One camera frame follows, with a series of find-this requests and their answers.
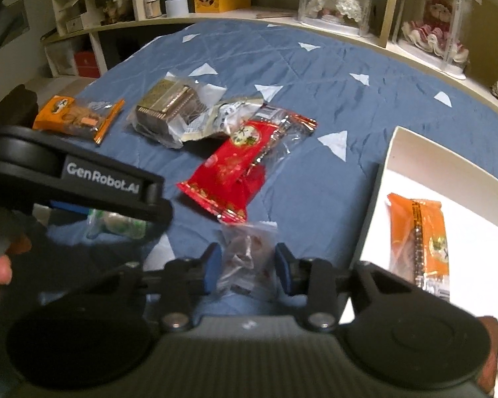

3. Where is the clear storage box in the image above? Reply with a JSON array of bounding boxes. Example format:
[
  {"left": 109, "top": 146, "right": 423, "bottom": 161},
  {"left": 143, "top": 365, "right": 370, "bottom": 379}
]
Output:
[{"left": 45, "top": 43, "right": 78, "bottom": 78}]

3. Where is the white cup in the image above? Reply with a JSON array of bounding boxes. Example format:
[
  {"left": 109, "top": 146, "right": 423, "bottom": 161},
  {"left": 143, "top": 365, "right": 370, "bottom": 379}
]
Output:
[{"left": 165, "top": 0, "right": 190, "bottom": 17}]

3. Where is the red snack packet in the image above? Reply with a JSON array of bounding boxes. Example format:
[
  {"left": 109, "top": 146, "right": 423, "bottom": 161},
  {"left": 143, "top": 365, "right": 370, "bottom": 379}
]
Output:
[{"left": 176, "top": 110, "right": 318, "bottom": 223}]

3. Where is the olive brown snack packet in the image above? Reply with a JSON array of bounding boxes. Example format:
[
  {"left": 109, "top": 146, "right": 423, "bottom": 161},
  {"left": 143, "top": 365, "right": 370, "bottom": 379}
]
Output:
[{"left": 126, "top": 77, "right": 227, "bottom": 148}]

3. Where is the wooden stick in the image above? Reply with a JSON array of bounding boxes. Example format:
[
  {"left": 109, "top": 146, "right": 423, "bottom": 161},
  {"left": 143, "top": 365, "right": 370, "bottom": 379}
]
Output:
[{"left": 255, "top": 8, "right": 298, "bottom": 20}]

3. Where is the clear silver snack packet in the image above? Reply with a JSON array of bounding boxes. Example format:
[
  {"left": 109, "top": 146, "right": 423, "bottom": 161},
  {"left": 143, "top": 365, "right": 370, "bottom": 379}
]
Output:
[{"left": 183, "top": 99, "right": 275, "bottom": 142}]

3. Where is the red box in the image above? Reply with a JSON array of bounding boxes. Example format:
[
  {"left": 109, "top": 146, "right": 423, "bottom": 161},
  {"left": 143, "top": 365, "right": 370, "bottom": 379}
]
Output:
[{"left": 74, "top": 51, "right": 101, "bottom": 79}]

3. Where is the small green snack packet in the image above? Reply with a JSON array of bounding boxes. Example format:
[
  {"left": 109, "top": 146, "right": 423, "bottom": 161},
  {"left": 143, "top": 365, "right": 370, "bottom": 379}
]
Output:
[{"left": 85, "top": 211, "right": 148, "bottom": 240}]

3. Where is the small clear snack packet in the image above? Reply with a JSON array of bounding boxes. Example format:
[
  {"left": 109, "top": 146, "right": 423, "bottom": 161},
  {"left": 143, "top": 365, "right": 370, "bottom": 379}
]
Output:
[{"left": 219, "top": 222, "right": 280, "bottom": 300}]

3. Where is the short orange snack packet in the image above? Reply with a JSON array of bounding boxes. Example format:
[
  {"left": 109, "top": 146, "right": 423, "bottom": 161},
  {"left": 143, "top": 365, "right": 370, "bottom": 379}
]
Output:
[{"left": 32, "top": 96, "right": 125, "bottom": 146}]

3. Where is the white shallow tray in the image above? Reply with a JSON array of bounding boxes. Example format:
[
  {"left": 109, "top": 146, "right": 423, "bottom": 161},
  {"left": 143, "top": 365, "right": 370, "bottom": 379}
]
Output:
[{"left": 353, "top": 126, "right": 498, "bottom": 329}]

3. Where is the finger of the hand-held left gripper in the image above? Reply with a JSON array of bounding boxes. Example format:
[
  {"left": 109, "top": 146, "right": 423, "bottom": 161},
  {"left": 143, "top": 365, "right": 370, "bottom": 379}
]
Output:
[{"left": 49, "top": 198, "right": 174, "bottom": 233}]

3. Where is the wooden shelf unit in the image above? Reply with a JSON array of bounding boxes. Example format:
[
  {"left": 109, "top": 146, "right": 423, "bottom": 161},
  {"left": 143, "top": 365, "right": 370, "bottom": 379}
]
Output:
[{"left": 41, "top": 0, "right": 498, "bottom": 128}]

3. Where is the brown figurine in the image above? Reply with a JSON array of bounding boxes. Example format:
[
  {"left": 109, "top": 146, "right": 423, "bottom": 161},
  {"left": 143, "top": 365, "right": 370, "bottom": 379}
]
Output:
[{"left": 104, "top": 0, "right": 134, "bottom": 24}]

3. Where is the person's left hand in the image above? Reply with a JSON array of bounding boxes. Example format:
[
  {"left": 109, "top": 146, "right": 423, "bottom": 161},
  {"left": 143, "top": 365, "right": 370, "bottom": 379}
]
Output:
[{"left": 0, "top": 233, "right": 32, "bottom": 325}]

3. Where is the pink doll in clear case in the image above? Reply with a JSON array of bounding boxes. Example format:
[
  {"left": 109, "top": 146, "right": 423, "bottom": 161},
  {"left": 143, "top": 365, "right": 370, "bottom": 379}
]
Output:
[{"left": 392, "top": 0, "right": 482, "bottom": 80}]

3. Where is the small white drawer box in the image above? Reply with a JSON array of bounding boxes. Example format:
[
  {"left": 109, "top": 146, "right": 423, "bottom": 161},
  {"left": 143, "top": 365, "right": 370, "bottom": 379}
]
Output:
[{"left": 65, "top": 14, "right": 85, "bottom": 34}]

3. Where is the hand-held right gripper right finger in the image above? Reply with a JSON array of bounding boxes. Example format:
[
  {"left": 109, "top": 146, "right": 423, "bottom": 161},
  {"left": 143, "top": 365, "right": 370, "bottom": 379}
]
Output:
[{"left": 274, "top": 242, "right": 404, "bottom": 334}]

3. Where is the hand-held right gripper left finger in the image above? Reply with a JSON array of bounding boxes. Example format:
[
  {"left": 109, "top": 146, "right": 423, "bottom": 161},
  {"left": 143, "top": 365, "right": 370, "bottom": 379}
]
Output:
[{"left": 104, "top": 242, "right": 223, "bottom": 334}]

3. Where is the blue blanket with white triangles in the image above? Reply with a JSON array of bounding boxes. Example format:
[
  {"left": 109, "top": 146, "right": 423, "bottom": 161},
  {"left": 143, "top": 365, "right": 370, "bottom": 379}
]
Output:
[{"left": 8, "top": 20, "right": 498, "bottom": 325}]

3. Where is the white doll in clear case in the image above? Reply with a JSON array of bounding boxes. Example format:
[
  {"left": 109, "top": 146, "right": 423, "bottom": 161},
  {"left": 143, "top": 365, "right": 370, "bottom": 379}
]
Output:
[{"left": 297, "top": 0, "right": 376, "bottom": 36}]

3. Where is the long orange snack packet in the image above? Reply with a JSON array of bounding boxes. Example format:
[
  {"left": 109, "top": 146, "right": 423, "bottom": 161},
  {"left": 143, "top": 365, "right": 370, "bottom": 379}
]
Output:
[{"left": 387, "top": 193, "right": 451, "bottom": 300}]

